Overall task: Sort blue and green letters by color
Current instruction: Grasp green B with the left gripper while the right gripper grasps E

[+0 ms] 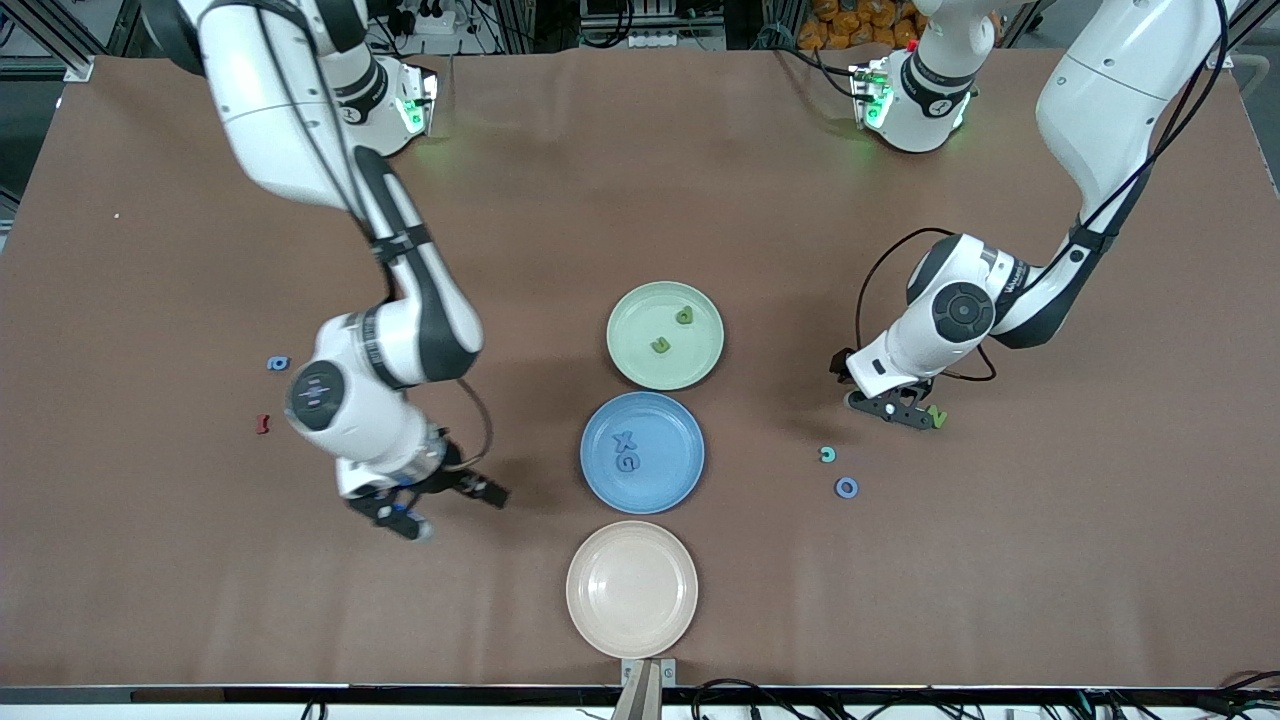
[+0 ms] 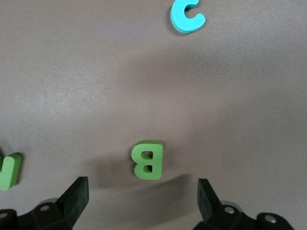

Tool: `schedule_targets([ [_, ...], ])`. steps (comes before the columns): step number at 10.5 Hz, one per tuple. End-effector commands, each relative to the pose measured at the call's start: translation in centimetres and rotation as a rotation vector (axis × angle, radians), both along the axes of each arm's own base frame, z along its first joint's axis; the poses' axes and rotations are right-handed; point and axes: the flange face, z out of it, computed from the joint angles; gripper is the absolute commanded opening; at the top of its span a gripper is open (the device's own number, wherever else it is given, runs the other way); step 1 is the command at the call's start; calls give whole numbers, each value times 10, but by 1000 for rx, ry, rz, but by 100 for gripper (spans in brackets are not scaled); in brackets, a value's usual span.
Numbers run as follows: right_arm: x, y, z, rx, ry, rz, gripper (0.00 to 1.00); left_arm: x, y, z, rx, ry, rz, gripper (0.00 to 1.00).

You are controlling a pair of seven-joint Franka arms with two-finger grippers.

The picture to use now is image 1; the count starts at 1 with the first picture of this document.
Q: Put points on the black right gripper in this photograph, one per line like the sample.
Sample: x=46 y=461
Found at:
x=452 y=478

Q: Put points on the light green plate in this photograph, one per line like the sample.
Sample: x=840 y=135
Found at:
x=640 y=360

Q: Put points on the beige plate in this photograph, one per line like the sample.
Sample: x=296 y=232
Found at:
x=632 y=590

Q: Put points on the black table edge rail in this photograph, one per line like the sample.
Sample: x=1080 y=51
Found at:
x=300 y=694

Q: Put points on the white power strip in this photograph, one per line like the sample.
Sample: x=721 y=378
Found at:
x=435 y=20

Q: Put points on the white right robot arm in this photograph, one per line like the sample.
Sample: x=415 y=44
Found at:
x=270 y=120

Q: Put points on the periwinkle letter O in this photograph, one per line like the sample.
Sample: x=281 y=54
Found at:
x=838 y=488

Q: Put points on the brown table cloth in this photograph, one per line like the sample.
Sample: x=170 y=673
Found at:
x=600 y=200

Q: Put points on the blue letter X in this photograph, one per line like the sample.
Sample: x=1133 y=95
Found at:
x=624 y=440

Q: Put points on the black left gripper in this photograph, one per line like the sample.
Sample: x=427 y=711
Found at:
x=841 y=362

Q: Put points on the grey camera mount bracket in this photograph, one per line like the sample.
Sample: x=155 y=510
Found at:
x=648 y=675

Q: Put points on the blue plate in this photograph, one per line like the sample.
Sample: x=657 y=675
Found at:
x=665 y=470

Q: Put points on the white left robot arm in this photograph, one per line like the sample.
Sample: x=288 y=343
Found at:
x=1100 y=100

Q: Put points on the grey power strip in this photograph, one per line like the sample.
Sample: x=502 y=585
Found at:
x=655 y=40

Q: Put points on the bag of oranges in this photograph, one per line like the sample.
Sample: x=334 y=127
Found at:
x=850 y=20

